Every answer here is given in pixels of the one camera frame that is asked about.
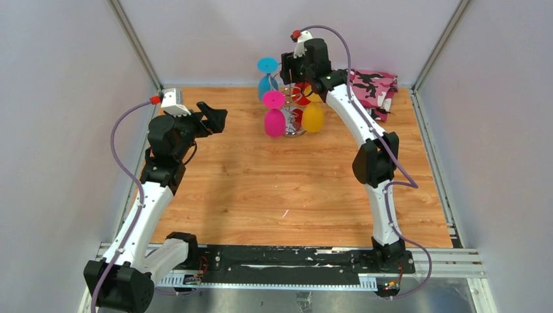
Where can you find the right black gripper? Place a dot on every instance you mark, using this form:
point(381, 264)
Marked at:
point(288, 62)

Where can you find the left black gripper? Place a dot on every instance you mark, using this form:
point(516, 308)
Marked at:
point(214, 124)

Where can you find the red plastic wine glass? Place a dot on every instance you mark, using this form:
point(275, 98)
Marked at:
point(299, 94)

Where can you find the blue plastic wine glass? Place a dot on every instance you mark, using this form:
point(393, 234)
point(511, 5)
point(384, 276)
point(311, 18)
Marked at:
point(268, 66)

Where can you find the chrome wine glass rack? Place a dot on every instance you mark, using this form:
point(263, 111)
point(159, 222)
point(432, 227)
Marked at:
point(293, 112)

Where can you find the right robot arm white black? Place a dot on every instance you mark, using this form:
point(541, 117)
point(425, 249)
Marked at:
point(376, 161)

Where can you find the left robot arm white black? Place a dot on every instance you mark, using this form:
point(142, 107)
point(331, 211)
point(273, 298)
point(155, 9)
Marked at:
point(126, 276)

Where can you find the yellow plastic wine glass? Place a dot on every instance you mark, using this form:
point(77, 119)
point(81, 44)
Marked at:
point(313, 116)

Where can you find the pink plastic wine glass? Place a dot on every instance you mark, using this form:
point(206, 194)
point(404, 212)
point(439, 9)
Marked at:
point(274, 120)

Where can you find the pink camouflage cloth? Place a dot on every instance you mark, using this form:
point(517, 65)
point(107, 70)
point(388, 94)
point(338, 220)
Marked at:
point(375, 91)

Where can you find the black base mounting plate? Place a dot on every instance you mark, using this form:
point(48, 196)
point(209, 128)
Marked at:
point(293, 266)

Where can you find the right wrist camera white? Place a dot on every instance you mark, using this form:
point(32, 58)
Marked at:
point(299, 38)

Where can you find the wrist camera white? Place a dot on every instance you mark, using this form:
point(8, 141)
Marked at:
point(299, 38)
point(172, 103)

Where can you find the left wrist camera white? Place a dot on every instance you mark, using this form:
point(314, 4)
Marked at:
point(172, 103)

